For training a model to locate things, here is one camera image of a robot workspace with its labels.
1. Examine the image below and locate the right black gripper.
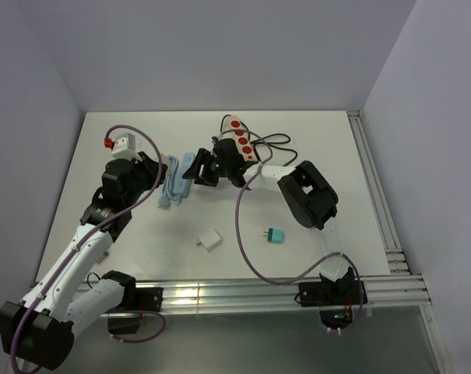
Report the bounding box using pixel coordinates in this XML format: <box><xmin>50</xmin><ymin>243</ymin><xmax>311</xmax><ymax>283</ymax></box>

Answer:
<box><xmin>182</xmin><ymin>148</ymin><xmax>231</xmax><ymax>188</ymax></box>

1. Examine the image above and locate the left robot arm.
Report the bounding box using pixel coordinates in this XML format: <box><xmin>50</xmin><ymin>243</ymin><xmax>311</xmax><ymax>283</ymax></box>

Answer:
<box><xmin>0</xmin><ymin>152</ymin><xmax>169</xmax><ymax>373</ymax></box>

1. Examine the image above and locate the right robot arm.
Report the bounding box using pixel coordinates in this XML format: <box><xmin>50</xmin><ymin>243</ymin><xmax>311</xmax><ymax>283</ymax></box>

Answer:
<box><xmin>182</xmin><ymin>130</ymin><xmax>367</xmax><ymax>309</ymax></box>

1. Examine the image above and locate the pink plug adapter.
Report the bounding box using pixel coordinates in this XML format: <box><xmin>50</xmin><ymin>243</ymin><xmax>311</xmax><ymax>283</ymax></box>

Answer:
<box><xmin>96</xmin><ymin>251</ymin><xmax>109</xmax><ymax>264</ymax></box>

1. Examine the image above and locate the teal plug adapter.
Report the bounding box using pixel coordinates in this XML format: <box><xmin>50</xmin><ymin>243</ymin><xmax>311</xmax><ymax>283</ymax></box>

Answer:
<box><xmin>263</xmin><ymin>228</ymin><xmax>284</xmax><ymax>245</ymax></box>

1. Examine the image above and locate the beige red power strip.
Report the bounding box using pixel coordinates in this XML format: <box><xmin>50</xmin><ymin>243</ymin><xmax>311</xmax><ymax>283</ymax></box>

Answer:
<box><xmin>223</xmin><ymin>115</ymin><xmax>258</xmax><ymax>162</ymax></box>

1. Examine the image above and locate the white square charger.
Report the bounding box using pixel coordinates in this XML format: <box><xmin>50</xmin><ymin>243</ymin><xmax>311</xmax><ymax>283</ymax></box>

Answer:
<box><xmin>196</xmin><ymin>228</ymin><xmax>223</xmax><ymax>252</ymax></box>

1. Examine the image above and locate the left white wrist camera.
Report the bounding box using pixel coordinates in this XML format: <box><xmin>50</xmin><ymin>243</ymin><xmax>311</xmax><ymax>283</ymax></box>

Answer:
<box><xmin>104</xmin><ymin>132</ymin><xmax>139</xmax><ymax>161</ymax></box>

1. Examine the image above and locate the light blue strip cord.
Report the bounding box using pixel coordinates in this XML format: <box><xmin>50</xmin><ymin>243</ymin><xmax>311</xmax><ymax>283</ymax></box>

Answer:
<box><xmin>156</xmin><ymin>154</ymin><xmax>181</xmax><ymax>210</ymax></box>

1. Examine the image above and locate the black power cord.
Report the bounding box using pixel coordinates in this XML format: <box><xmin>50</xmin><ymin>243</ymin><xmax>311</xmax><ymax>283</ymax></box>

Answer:
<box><xmin>219</xmin><ymin>116</ymin><xmax>298</xmax><ymax>172</ymax></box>

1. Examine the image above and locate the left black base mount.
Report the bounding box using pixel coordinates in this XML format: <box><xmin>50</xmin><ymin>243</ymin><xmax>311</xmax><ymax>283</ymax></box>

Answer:
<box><xmin>107</xmin><ymin>288</ymin><xmax>166</xmax><ymax>344</ymax></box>

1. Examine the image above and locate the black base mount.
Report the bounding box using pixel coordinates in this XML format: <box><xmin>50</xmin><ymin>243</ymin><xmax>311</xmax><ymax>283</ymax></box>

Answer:
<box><xmin>107</xmin><ymin>288</ymin><xmax>166</xmax><ymax>344</ymax></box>
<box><xmin>294</xmin><ymin>279</ymin><xmax>367</xmax><ymax>332</ymax></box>

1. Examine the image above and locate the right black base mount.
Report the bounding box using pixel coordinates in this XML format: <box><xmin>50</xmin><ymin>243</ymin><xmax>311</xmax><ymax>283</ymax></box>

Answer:
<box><xmin>294</xmin><ymin>279</ymin><xmax>367</xmax><ymax>332</ymax></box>

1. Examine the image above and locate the aluminium right rail frame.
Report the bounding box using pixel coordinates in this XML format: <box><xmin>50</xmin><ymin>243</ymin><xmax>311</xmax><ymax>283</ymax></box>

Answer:
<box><xmin>346</xmin><ymin>110</ymin><xmax>412</xmax><ymax>276</ymax></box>

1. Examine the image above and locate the aluminium rail frame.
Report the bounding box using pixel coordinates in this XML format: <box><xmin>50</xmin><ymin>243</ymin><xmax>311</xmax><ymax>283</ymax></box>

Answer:
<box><xmin>346</xmin><ymin>110</ymin><xmax>412</xmax><ymax>276</ymax></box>
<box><xmin>5</xmin><ymin>272</ymin><xmax>454</xmax><ymax>374</ymax></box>

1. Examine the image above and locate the aluminium front rail frame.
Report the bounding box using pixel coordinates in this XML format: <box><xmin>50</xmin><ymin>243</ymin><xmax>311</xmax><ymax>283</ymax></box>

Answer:
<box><xmin>5</xmin><ymin>272</ymin><xmax>454</xmax><ymax>374</ymax></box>

